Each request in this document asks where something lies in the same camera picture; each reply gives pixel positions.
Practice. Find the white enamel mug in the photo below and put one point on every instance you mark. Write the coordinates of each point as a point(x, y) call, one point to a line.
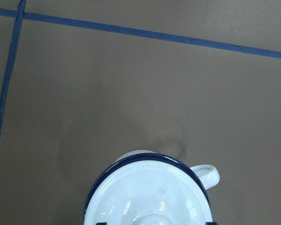
point(131, 153)

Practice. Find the white enamel mug lid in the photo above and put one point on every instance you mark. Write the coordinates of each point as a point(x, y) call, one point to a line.
point(151, 189)

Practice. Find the brown cardboard table cover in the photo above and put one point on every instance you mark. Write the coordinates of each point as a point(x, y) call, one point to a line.
point(79, 98)

